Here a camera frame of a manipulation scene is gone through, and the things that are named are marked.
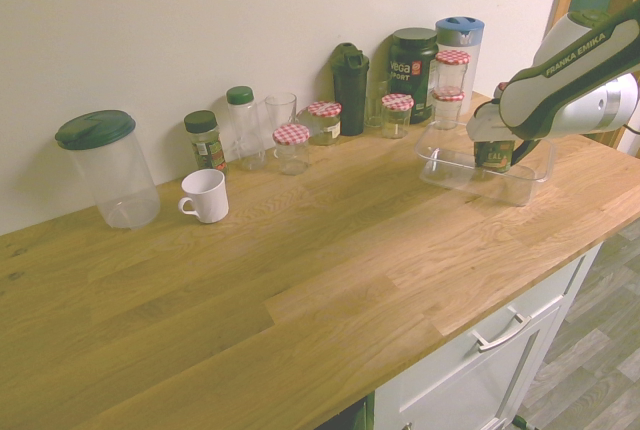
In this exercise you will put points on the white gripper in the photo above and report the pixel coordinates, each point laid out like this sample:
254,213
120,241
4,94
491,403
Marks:
482,125

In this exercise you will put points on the small cereal box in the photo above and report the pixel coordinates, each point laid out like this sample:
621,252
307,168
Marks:
492,156

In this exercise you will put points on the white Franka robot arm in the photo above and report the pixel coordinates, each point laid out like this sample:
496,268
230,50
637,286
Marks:
560,80

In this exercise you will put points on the clear rectangular plastic container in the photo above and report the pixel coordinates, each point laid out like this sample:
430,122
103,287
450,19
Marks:
440,175

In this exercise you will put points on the empty jar, red checked lid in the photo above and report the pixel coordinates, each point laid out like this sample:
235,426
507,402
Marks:
447,96
397,101
290,134
452,56

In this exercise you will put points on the black protein powder tub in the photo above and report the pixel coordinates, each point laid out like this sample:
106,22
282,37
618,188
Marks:
410,70

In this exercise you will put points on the translucent pitcher with blue lid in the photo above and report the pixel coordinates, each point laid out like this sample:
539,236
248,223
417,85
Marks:
460,27

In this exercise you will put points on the short clear drinking glass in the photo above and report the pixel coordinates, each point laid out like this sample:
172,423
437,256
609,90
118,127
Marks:
375,105

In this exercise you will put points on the black shaker bottle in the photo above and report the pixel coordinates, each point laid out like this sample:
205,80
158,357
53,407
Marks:
350,95

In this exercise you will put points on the labelled jar, red checked lid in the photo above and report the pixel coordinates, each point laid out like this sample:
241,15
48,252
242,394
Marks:
324,109

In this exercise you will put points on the tall clear drinking glass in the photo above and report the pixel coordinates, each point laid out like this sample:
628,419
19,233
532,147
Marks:
280,110

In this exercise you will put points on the clear bottle with green cap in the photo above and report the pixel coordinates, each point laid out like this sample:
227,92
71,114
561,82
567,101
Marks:
240,96

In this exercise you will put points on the silver cabinet knob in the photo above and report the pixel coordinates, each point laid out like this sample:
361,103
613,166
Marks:
407,425

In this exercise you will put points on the dark dishwasher front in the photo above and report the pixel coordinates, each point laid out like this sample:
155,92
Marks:
360,417

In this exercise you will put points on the spice jar with black lid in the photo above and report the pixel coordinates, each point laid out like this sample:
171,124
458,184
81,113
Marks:
205,147

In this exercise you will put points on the white ceramic mug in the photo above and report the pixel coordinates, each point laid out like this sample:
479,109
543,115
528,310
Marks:
207,197

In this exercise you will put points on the clear pitcher with green lid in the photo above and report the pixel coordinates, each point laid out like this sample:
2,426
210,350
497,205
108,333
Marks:
95,127

